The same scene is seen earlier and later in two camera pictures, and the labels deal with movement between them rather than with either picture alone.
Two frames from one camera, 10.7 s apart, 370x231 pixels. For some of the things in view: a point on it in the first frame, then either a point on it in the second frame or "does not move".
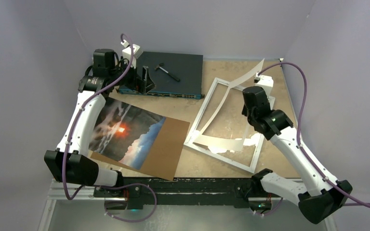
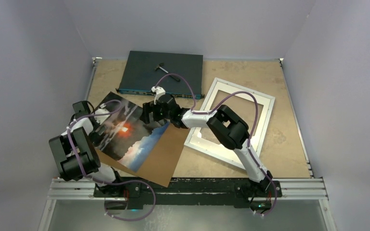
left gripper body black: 129,80 to 95,134
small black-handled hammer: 158,67 does not move
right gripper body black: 246,112 to 158,113
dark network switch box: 174,75 does not move
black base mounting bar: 192,191 does not move
